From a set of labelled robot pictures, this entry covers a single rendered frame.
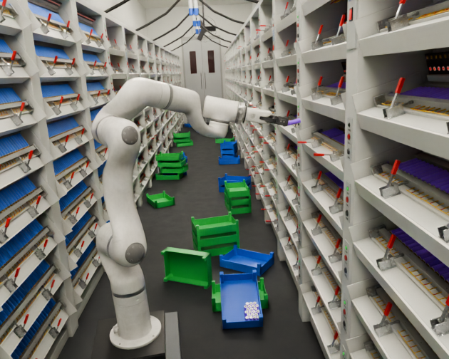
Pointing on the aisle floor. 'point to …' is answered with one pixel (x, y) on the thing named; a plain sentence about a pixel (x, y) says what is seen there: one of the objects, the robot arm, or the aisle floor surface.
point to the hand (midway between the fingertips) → (282, 121)
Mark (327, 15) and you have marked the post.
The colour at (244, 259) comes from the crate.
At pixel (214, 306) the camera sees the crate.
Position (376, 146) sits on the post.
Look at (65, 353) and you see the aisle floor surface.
